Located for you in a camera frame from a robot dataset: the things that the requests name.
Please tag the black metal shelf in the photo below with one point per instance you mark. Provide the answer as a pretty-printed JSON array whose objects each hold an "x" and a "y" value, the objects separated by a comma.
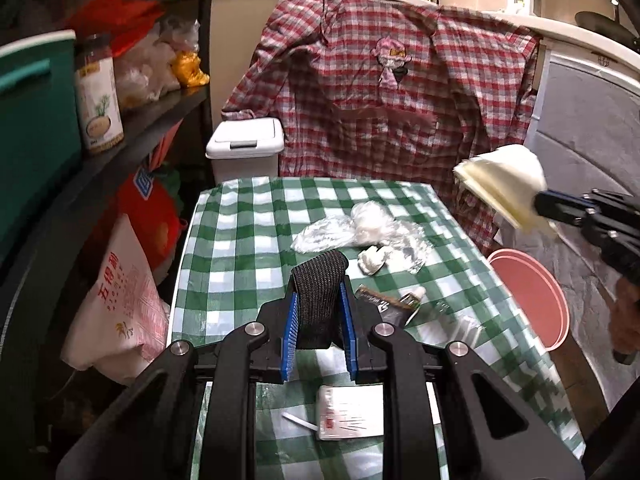
[{"x": 40, "y": 250}]

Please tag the pink plastic trash bin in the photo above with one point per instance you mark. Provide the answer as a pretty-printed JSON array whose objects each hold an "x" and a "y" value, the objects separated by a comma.
[{"x": 536, "y": 292}]

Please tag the grey covered appliance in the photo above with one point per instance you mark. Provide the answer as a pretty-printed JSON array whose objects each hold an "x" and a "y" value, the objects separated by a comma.
[{"x": 585, "y": 133}]

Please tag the white labelled jar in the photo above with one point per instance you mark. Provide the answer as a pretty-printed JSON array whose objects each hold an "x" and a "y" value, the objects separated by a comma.
[{"x": 96, "y": 98}]

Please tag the right hand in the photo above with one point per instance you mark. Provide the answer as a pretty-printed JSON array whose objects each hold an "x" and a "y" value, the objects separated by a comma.
[{"x": 624, "y": 325}]

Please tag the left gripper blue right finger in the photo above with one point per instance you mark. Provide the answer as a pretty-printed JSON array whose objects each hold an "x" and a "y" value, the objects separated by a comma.
[{"x": 349, "y": 337}]

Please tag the clear plastic wrapper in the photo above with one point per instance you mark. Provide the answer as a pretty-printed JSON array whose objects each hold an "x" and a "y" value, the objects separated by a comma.
[{"x": 438, "y": 324}]

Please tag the red plastic bag on shelf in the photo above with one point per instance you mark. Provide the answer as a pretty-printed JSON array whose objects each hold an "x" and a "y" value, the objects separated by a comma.
[{"x": 125, "y": 22}]

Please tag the black wok pan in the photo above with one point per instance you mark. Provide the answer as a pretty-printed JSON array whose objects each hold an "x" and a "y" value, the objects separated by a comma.
[{"x": 608, "y": 27}]

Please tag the green white checkered tablecloth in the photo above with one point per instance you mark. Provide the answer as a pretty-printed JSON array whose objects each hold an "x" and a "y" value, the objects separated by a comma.
[{"x": 239, "y": 255}]

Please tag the white food bags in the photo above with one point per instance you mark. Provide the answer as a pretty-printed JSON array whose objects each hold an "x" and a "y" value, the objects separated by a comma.
[{"x": 143, "y": 74}]

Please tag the white lidded trash can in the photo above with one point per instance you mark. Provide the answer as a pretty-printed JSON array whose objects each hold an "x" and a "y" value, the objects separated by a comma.
[{"x": 245, "y": 149}]

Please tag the red sack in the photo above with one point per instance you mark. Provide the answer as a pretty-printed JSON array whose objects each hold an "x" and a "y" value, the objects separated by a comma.
[{"x": 152, "y": 214}]

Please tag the black coffee sachet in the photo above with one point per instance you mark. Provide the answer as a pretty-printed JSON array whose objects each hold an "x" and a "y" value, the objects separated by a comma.
[{"x": 396, "y": 311}]

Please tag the white tissue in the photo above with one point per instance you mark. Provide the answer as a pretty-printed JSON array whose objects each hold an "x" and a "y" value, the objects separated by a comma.
[{"x": 371, "y": 260}]

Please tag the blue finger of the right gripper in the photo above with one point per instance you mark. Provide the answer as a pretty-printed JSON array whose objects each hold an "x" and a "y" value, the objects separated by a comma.
[{"x": 562, "y": 207}]

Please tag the red white milk carton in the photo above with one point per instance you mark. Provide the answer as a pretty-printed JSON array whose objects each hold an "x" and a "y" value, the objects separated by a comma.
[{"x": 350, "y": 412}]

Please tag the clear plastic bag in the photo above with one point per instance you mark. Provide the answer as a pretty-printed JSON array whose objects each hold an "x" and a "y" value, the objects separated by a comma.
[{"x": 369, "y": 224}]

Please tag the green storage box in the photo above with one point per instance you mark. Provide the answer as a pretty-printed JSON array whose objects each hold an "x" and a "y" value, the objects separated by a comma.
[{"x": 39, "y": 127}]

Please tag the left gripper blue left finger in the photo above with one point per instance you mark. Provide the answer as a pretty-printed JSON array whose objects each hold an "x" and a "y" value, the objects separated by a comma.
[{"x": 289, "y": 339}]

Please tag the red plaid shirt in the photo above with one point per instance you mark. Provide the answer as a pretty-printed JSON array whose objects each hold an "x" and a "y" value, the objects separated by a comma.
[{"x": 391, "y": 91}]

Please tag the yellow toy figure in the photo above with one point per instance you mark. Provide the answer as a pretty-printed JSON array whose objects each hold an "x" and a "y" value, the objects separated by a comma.
[{"x": 186, "y": 66}]

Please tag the white rice bag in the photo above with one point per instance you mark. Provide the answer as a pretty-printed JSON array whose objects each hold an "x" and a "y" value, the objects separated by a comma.
[{"x": 121, "y": 326}]

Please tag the black sock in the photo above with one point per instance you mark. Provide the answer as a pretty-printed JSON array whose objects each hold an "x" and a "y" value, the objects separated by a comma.
[{"x": 317, "y": 283}]

